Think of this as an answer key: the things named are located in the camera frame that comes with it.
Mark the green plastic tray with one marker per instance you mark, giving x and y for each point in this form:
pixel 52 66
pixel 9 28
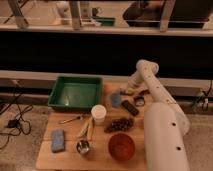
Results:
pixel 72 93

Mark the blue sponge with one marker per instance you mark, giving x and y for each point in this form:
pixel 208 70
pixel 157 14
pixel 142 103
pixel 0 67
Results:
pixel 58 141

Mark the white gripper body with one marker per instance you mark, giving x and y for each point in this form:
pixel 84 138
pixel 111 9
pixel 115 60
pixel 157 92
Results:
pixel 133 83

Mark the yellow banana peel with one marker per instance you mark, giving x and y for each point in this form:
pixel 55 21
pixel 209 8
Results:
pixel 87 129

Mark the white paper cup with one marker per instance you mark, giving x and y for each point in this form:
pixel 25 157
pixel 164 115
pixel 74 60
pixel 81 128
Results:
pixel 98 113

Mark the black remote control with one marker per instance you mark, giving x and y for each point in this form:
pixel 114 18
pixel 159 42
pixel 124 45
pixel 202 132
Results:
pixel 130 108

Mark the bunch of dark grapes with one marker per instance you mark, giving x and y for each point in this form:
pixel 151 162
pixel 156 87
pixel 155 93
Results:
pixel 122 124

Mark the person in background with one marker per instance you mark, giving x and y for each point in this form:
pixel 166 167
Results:
pixel 144 13

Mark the red-orange bowl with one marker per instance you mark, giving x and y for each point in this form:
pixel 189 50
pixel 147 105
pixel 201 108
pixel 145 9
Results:
pixel 121 147

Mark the metal spoon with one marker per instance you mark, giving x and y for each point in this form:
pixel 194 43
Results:
pixel 80 117

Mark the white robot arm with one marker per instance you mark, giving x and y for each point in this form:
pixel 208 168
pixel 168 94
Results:
pixel 165 123

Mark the green bin in background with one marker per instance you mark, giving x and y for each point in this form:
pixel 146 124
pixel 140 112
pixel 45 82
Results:
pixel 105 21

